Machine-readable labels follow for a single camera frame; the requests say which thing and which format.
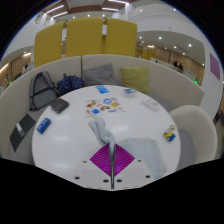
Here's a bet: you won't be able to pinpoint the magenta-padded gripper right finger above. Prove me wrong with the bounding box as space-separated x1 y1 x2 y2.
112 143 155 189

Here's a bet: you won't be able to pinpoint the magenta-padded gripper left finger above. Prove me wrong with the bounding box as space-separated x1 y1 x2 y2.
73 143 113 189

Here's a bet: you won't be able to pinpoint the light blue towel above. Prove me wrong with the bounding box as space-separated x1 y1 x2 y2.
88 117 168 181

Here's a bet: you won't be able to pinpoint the colourful sticker sheet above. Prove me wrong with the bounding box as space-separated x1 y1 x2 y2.
85 97 125 118

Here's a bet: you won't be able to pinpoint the small yellow blue box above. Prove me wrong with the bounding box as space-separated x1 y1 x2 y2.
163 124 177 143

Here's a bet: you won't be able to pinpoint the blue tissue packet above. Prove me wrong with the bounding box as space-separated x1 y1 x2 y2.
35 117 52 135

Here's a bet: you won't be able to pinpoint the small white blue packet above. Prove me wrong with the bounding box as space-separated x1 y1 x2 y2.
123 87 138 98

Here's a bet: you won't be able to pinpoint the blue card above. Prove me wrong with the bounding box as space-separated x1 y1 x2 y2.
95 85 110 95

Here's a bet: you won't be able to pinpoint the white round armchair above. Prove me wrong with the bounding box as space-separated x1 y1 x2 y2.
169 104 219 171

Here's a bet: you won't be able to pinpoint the olive green cushion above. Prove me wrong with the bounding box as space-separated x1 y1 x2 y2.
119 65 151 94

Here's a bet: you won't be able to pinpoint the dark blue patterned bag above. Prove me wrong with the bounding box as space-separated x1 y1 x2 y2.
56 73 84 96

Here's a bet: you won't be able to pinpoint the grey cushion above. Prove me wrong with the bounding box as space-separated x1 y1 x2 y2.
82 63 118 88

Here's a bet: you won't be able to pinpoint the grey black backpack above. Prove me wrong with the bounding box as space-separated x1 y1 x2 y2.
29 70 59 112

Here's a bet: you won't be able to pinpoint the curved beige sofa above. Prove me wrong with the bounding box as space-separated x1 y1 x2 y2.
0 54 206 159

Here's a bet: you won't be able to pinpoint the yellow partition panel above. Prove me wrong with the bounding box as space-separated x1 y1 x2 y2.
33 21 66 68
104 18 138 58
65 17 104 58

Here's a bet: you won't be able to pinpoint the ceiling lights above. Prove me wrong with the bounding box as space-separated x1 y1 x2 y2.
44 0 129 18

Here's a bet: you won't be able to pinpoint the purple wall poster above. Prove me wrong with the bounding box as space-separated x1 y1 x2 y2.
208 52 222 81

